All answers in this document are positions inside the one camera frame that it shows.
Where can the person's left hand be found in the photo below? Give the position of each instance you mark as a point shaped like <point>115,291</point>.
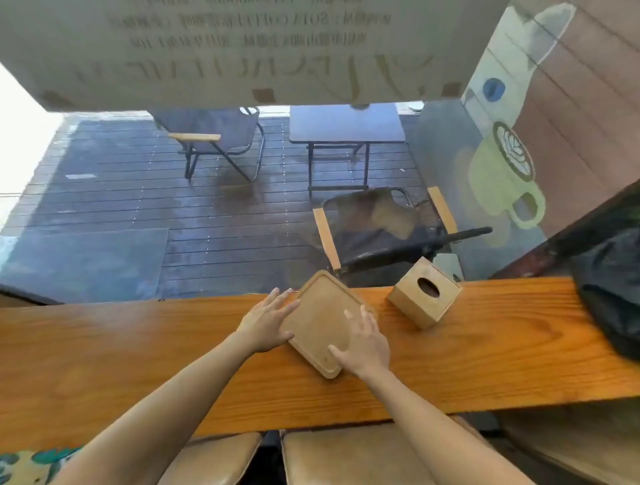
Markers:
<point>265,325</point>

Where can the person's right hand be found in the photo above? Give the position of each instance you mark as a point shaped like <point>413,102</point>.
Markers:
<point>367,350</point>

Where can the wooden tray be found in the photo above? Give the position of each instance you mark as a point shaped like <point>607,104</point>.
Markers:
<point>320,315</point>

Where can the wooden tissue box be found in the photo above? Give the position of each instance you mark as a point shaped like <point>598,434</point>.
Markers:
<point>407,302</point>

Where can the person's right forearm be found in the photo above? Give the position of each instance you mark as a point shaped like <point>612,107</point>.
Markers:
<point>435,434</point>

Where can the person's left forearm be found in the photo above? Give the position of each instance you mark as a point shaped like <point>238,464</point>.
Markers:
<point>165,419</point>

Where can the black folding chair wooden armrests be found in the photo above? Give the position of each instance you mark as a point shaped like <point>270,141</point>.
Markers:
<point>370,240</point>
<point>220,125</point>

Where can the small white board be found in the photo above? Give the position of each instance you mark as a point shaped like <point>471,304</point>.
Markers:
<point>450,265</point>

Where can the grey outdoor doormat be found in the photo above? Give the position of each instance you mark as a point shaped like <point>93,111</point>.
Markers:
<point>85,265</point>

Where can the dark square outdoor table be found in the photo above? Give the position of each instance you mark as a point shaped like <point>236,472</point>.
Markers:
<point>345,122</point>

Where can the black backpack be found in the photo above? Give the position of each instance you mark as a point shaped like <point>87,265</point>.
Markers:
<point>610,300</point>

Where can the colourful cartoon floor mat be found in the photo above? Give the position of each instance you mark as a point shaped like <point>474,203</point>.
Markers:
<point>30,467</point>

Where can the white paper window poster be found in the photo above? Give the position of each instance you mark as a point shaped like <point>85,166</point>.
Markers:
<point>250,50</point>

